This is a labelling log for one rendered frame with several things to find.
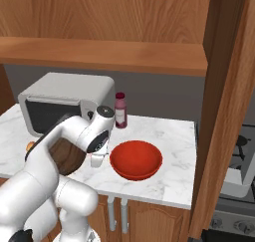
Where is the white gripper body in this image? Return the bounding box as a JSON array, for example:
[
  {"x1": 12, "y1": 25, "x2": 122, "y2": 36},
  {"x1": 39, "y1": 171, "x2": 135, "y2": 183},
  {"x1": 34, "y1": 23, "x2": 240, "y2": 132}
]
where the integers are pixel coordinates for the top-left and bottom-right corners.
[{"x1": 90, "y1": 151, "x2": 111, "y2": 169}]

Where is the brown wooden bowl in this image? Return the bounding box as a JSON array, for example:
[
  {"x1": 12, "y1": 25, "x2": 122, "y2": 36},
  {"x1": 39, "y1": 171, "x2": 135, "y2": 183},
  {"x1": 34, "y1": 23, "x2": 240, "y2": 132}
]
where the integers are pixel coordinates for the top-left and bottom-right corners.
[{"x1": 47, "y1": 137, "x2": 89, "y2": 177}]

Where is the red bowl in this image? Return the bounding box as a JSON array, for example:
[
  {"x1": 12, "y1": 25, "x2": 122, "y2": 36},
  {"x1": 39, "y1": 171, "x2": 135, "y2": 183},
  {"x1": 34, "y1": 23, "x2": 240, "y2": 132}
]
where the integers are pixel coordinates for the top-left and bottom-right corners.
[{"x1": 109, "y1": 139, "x2": 164, "y2": 182}]

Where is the maroon bottle with label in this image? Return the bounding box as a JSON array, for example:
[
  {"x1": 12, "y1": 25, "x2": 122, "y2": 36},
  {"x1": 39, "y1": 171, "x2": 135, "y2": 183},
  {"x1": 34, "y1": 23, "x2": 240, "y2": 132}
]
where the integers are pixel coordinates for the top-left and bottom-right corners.
[{"x1": 114, "y1": 92, "x2": 129, "y2": 130}]

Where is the wooden base cupboard door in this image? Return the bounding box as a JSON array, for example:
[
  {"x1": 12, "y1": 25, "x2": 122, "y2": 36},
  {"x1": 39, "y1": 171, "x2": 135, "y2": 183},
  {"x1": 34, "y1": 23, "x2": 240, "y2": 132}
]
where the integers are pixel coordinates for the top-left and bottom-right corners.
[
  {"x1": 87, "y1": 194, "x2": 129, "y2": 242},
  {"x1": 127, "y1": 199, "x2": 192, "y2": 242}
]

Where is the grey microwave oven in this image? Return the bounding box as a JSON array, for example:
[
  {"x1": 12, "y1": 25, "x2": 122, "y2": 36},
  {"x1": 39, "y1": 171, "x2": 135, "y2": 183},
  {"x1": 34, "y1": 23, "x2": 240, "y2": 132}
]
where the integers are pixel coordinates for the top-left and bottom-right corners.
[{"x1": 17, "y1": 72, "x2": 117, "y2": 137}]

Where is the grey stove knob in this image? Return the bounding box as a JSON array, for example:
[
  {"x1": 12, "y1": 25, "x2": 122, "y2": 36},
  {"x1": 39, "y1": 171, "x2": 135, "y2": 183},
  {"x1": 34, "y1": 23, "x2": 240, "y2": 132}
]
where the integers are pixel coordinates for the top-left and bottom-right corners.
[
  {"x1": 209, "y1": 216, "x2": 224, "y2": 230},
  {"x1": 233, "y1": 219, "x2": 255, "y2": 235}
]

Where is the tall wooden cupboard door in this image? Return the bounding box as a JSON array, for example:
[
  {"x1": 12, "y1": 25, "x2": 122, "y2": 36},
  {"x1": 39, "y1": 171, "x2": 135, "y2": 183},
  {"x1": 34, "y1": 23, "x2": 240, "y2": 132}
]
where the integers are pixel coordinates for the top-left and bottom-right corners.
[{"x1": 187, "y1": 0, "x2": 255, "y2": 241}]

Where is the grey stove with hob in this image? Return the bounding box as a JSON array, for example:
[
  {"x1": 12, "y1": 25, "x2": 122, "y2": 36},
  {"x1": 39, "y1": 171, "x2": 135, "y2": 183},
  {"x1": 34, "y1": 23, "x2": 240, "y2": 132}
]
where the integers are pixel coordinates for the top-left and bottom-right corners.
[{"x1": 202, "y1": 123, "x2": 255, "y2": 242}]

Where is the grey cupboard door handle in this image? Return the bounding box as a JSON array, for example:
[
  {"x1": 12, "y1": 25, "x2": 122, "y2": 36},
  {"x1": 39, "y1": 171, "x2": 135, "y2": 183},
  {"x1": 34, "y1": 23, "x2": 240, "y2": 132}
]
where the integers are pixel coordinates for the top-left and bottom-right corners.
[
  {"x1": 107, "y1": 195, "x2": 119, "y2": 233},
  {"x1": 120, "y1": 197, "x2": 130, "y2": 235}
]

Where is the wooden wall cupboard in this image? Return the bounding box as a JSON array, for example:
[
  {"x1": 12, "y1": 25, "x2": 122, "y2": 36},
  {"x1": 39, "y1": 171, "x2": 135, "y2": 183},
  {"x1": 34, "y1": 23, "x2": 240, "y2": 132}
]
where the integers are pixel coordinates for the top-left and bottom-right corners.
[{"x1": 0, "y1": 0, "x2": 223, "y2": 78}]

